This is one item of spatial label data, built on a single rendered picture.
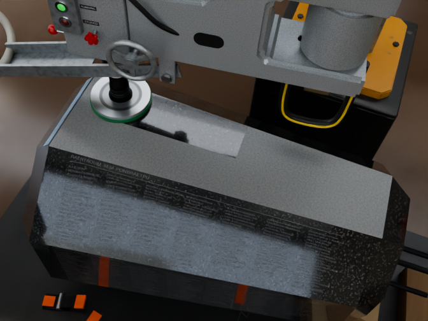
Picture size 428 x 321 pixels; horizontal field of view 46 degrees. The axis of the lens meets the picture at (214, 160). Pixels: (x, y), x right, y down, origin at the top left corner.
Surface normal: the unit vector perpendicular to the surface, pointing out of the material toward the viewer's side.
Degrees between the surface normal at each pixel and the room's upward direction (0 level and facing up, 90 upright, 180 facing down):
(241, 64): 90
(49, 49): 90
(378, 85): 0
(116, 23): 90
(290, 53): 0
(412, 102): 0
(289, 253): 45
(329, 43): 90
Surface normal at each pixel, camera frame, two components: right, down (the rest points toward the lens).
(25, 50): -0.22, 0.81
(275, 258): -0.16, 0.17
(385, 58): 0.05, -0.55
